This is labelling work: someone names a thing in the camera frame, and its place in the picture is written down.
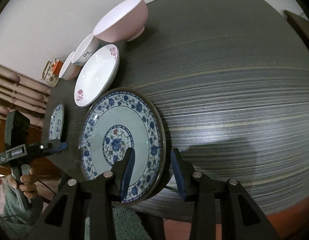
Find small blue floral plate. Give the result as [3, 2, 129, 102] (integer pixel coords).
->
[48, 102, 64, 140]

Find large blue floral plate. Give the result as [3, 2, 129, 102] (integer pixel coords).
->
[79, 88, 166, 206]

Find white plate pink flowers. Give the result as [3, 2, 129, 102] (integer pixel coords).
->
[74, 44, 120, 107]

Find white bowl blue print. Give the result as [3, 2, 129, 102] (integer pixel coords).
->
[71, 34, 100, 67]

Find large pink bowl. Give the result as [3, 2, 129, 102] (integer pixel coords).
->
[93, 0, 148, 43]

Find person left hand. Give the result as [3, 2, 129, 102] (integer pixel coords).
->
[8, 167, 38, 199]

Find green fuzzy right sleeve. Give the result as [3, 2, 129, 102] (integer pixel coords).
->
[113, 206, 151, 239]

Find green fuzzy sleeve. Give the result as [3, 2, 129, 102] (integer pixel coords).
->
[113, 206, 151, 239]
[0, 176, 43, 239]

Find striped floral curtain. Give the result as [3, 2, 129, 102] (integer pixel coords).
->
[0, 65, 51, 129]

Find floral ceramic teapot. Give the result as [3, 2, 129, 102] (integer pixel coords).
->
[42, 57, 59, 87]

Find green fuzzy left sleeve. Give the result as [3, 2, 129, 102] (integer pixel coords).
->
[0, 176, 43, 239]

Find white pink ribbed bowl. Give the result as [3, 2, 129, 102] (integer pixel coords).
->
[58, 51, 81, 80]

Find orange teacup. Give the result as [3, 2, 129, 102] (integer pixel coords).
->
[52, 60, 64, 76]

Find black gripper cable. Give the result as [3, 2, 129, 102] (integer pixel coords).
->
[37, 178, 57, 197]

